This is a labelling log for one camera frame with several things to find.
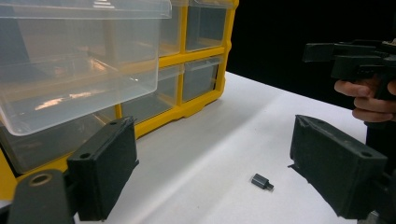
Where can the yellow drawer organizer cabinet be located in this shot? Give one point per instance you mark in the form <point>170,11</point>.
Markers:
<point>193,57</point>

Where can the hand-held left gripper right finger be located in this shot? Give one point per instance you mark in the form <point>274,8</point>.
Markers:
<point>336,168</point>

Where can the small clear plastic drawer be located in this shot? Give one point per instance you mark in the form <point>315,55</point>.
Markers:
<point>205,28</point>
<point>170,34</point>
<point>199,79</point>
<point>155,102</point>

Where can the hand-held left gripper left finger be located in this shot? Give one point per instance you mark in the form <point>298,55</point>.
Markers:
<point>104,168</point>

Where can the large clear plastic drawer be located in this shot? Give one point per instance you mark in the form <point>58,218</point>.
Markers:
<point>46,146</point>
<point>77,71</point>

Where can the small grey adapter plug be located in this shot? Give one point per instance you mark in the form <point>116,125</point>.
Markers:
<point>261,181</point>

